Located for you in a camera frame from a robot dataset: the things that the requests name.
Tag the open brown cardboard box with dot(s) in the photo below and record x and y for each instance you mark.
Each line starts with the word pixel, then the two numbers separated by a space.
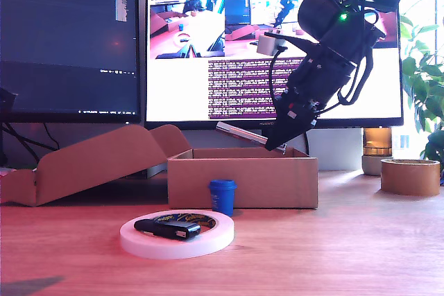
pixel 243 181

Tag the dark grey device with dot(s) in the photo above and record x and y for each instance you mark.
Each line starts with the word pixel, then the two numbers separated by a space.
pixel 7 100

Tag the pale round plant pot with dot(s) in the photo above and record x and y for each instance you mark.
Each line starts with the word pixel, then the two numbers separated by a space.
pixel 370 166

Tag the dark computer monitor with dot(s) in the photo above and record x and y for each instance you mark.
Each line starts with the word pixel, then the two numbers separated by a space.
pixel 62 50

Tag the flat white tape roll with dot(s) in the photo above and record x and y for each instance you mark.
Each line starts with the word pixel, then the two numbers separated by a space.
pixel 173 249

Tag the black usb stick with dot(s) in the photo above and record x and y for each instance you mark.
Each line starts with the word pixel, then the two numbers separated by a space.
pixel 163 228

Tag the wide orange-brown tape roll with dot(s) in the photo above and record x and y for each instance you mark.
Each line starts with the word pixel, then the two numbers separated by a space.
pixel 409 180

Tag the small blue toy cup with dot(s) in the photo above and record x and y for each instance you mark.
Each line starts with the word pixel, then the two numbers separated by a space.
pixel 222 199

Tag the green leafy plant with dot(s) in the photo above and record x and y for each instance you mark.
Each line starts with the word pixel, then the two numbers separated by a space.
pixel 419 88

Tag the white monitor stand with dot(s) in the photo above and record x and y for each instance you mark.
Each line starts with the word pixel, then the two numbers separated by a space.
pixel 333 150

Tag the wide monitor with bright screen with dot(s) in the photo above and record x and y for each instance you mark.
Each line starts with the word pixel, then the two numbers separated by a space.
pixel 215 84

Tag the amber glass jar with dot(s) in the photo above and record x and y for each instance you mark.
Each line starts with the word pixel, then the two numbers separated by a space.
pixel 377 140

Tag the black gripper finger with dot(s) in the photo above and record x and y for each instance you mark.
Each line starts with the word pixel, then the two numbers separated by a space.
pixel 286 147
pixel 289 126

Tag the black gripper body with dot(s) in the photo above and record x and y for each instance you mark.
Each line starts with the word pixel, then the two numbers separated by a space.
pixel 322 81

